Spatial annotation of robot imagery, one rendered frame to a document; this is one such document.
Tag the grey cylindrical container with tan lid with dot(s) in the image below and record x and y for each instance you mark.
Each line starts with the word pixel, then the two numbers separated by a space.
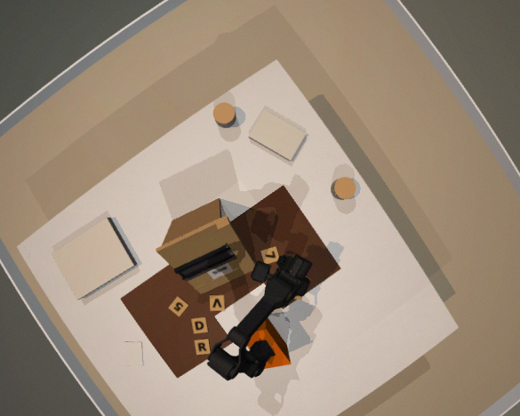
pixel 343 188
pixel 224 114

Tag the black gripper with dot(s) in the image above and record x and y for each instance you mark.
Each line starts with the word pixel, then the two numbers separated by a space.
pixel 261 273

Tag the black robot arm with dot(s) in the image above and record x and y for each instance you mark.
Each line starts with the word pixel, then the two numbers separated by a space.
pixel 282 287

